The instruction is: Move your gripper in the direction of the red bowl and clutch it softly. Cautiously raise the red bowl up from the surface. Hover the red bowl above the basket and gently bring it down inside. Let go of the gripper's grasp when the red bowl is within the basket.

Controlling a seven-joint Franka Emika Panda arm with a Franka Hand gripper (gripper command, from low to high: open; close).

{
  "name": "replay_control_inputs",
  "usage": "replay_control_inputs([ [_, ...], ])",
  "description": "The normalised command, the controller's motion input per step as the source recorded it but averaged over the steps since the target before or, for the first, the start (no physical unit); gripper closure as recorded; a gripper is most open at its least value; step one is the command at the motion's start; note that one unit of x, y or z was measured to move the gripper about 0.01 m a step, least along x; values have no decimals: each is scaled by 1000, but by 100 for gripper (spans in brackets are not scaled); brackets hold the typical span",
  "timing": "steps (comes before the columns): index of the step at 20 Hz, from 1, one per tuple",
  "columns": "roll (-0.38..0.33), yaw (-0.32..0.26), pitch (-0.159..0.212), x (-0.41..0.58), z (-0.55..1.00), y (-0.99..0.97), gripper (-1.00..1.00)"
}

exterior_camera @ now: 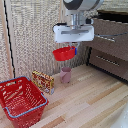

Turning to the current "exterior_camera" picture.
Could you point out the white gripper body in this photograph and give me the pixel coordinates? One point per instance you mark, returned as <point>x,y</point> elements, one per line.
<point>73,33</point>

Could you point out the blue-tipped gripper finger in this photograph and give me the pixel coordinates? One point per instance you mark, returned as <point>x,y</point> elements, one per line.
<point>75,50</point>

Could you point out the red plastic bowl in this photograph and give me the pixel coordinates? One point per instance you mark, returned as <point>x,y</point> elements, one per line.
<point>64,53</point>

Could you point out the red plastic shopping basket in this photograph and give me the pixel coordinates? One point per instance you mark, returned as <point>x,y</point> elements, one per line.
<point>20,101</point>

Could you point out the pink plastic cup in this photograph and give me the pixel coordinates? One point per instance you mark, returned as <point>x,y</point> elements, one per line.
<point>65,75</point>

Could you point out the brown drawer cabinet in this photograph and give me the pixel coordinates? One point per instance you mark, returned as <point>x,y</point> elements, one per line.
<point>110,45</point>

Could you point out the red yellow cardboard box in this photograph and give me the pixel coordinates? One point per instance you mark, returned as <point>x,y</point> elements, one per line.
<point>42,81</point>

